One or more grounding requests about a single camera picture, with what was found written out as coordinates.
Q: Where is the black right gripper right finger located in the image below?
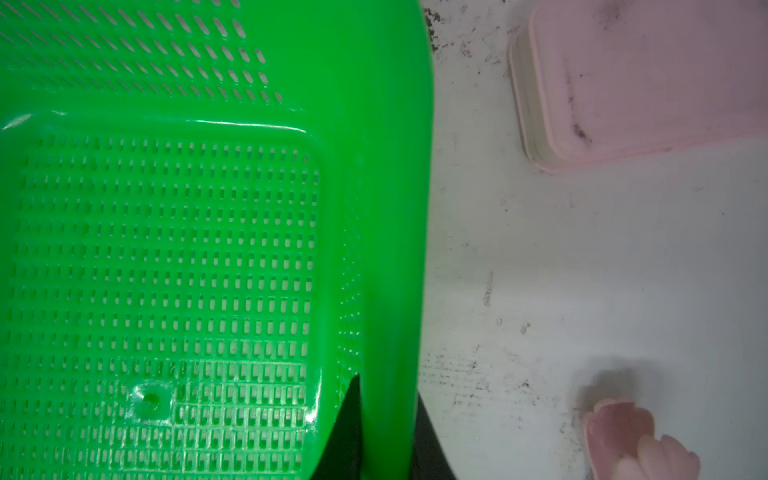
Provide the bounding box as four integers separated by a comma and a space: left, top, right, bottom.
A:
410, 396, 456, 480

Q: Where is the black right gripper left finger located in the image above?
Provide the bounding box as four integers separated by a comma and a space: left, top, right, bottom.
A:
311, 375, 363, 480

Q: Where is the green plastic basket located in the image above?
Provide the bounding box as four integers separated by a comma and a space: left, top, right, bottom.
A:
1, 1, 433, 479

